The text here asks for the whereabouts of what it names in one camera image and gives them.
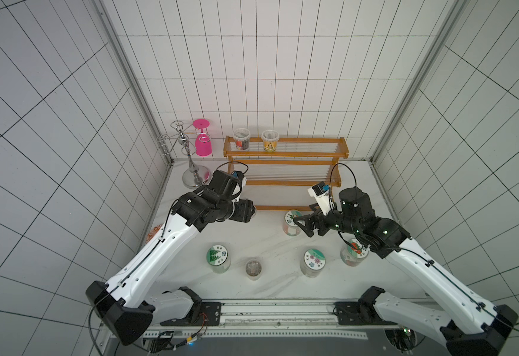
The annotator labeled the clear cup with dark seeds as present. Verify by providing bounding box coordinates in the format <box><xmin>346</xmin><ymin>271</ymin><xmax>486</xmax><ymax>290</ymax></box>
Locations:
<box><xmin>234</xmin><ymin>128</ymin><xmax>250</xmax><ymax>151</ymax></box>

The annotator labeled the clear cup with yellow label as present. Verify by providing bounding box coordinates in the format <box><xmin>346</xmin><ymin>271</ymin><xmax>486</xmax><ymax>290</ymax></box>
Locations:
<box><xmin>261</xmin><ymin>130</ymin><xmax>280</xmax><ymax>153</ymax></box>

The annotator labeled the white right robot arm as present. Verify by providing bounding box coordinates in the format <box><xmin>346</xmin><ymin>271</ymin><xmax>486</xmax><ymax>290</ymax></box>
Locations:
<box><xmin>294</xmin><ymin>182</ymin><xmax>518</xmax><ymax>355</ymax></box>

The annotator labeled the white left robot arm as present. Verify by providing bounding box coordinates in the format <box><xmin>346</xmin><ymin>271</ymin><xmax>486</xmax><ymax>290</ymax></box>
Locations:
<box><xmin>86</xmin><ymin>170</ymin><xmax>256</xmax><ymax>346</ymax></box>

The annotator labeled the orange wooden tiered shelf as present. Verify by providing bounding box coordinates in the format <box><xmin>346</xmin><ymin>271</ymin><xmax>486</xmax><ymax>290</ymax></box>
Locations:
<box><xmin>223</xmin><ymin>136</ymin><xmax>350</xmax><ymax>211</ymax></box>

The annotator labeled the small clear seed cup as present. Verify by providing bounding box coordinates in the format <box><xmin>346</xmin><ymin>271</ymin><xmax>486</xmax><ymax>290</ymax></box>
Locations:
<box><xmin>245</xmin><ymin>259</ymin><xmax>262</xmax><ymax>280</ymax></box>

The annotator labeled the jar with flower lid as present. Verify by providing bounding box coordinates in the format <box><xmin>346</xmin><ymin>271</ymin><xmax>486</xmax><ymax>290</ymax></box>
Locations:
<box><xmin>283</xmin><ymin>210</ymin><xmax>302</xmax><ymax>237</ymax></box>

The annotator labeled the jar with pink floral lid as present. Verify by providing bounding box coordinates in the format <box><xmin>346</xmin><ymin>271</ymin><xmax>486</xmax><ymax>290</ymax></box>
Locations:
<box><xmin>299</xmin><ymin>249</ymin><xmax>326</xmax><ymax>278</ymax></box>

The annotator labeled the jar with red strawberry lid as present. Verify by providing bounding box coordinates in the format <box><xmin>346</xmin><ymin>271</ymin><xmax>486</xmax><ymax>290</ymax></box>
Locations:
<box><xmin>340</xmin><ymin>238</ymin><xmax>369</xmax><ymax>267</ymax></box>

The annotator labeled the jar with green tree lid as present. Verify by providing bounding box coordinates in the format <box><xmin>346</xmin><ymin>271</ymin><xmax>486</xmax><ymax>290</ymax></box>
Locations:
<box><xmin>206</xmin><ymin>245</ymin><xmax>231</xmax><ymax>274</ymax></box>

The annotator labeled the silver glass holder stand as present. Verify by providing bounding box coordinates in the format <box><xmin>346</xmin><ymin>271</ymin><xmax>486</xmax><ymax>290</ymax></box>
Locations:
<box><xmin>157</xmin><ymin>120</ymin><xmax>212</xmax><ymax>189</ymax></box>

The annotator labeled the pink plastic wine glass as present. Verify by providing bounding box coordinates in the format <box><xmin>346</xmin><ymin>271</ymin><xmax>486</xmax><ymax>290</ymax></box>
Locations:
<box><xmin>193</xmin><ymin>119</ymin><xmax>213</xmax><ymax>157</ymax></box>

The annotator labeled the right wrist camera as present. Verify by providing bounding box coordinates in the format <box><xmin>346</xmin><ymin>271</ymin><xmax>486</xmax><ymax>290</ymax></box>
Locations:
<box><xmin>308</xmin><ymin>181</ymin><xmax>334</xmax><ymax>216</ymax></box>

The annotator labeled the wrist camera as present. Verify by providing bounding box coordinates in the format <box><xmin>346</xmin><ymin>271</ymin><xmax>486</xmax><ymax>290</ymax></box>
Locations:
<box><xmin>231</xmin><ymin>171</ymin><xmax>247</xmax><ymax>200</ymax></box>
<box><xmin>308</xmin><ymin>181</ymin><xmax>334</xmax><ymax>216</ymax></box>

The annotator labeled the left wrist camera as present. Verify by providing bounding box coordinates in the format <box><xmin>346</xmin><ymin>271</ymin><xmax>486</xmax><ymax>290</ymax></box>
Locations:
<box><xmin>231</xmin><ymin>171</ymin><xmax>247</xmax><ymax>200</ymax></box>

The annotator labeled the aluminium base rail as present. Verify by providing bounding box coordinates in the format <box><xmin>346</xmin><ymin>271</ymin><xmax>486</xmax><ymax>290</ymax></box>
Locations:
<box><xmin>98</xmin><ymin>297</ymin><xmax>461</xmax><ymax>341</ymax></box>

